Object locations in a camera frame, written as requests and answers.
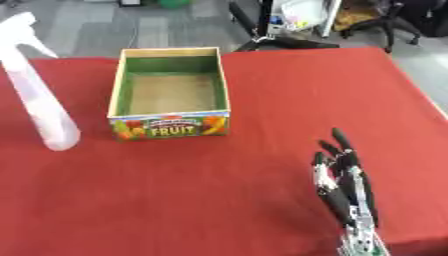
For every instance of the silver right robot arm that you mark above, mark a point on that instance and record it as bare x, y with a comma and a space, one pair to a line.
360, 242

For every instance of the cardboard box with green inside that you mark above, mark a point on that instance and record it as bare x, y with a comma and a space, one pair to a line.
170, 93

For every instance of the green round object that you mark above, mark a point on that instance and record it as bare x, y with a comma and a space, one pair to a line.
173, 3

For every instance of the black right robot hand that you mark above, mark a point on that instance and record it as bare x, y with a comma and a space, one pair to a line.
344, 186

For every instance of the white translucent spray bottle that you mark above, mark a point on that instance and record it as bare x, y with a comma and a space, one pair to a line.
41, 103

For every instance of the black office chair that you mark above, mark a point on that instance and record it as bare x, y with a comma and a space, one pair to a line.
385, 20

